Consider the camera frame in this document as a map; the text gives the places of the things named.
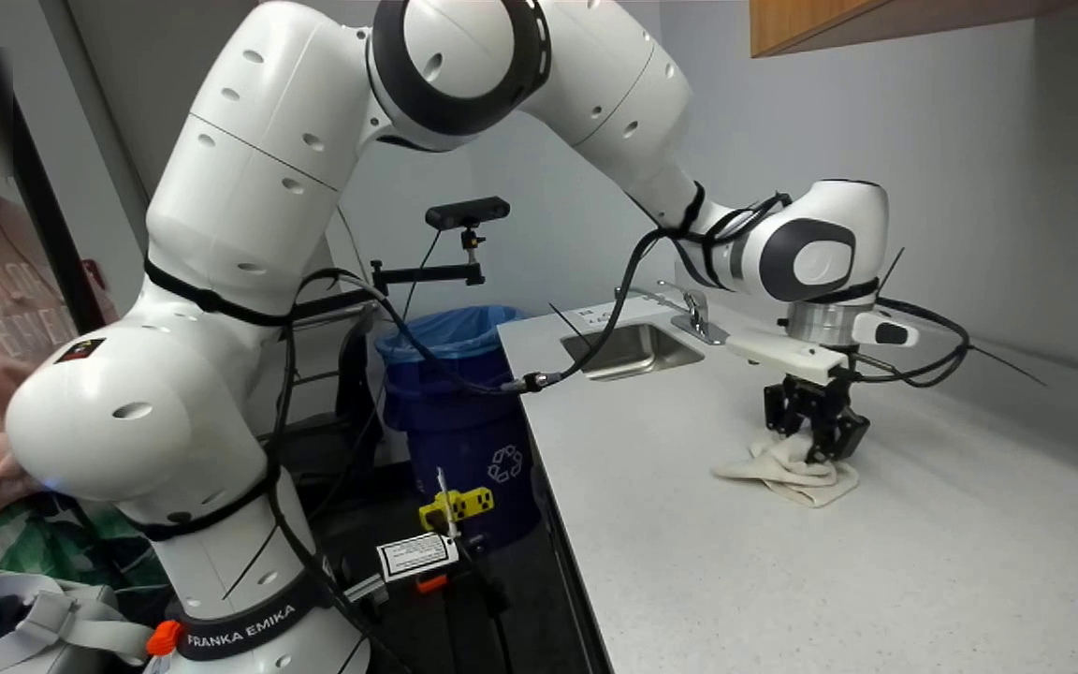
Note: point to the metal faucet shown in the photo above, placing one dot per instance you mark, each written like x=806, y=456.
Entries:
x=700, y=325

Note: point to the blue recycling bin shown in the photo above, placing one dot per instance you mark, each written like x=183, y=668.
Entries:
x=465, y=426

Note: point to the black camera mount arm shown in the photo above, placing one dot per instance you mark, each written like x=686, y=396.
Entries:
x=430, y=272

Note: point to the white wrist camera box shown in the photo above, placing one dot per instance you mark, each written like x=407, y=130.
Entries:
x=802, y=357

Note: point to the wooden wall cabinet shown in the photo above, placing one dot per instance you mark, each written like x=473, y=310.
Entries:
x=815, y=23

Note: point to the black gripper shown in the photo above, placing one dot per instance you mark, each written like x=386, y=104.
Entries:
x=818, y=396

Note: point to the black stereo camera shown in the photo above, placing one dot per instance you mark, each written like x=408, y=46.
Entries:
x=465, y=210

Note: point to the beige cloth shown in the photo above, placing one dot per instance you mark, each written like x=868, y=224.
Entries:
x=776, y=475

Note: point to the person in pink shirt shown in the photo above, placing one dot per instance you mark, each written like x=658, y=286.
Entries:
x=26, y=174

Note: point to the white printed label card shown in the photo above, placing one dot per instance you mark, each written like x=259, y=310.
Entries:
x=412, y=557

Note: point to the orange round knob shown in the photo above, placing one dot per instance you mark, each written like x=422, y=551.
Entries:
x=163, y=638

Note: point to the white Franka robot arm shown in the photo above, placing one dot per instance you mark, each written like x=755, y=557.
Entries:
x=264, y=163

